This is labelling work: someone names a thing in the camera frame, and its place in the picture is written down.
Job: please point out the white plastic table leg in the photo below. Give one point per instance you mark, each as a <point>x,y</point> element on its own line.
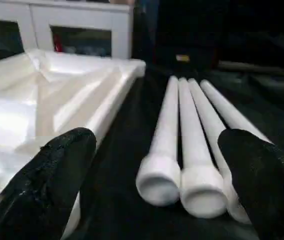
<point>227,110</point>
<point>194,150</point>
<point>162,150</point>
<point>209,125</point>

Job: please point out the red bottle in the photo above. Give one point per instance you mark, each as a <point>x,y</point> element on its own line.
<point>57,44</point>

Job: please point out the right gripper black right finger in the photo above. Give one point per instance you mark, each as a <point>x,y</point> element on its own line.
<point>267,190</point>

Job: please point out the small yellow label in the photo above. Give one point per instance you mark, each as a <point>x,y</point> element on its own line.
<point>182,58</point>

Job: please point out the white plastic table top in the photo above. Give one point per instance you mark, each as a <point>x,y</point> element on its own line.
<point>57,95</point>

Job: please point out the white glass-door cabinet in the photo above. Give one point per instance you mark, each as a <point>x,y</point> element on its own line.
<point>37,20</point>

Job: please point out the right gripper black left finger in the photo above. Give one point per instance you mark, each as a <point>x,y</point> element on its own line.
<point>42,190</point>

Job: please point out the black work mat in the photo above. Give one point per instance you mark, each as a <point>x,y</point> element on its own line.
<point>127,150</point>

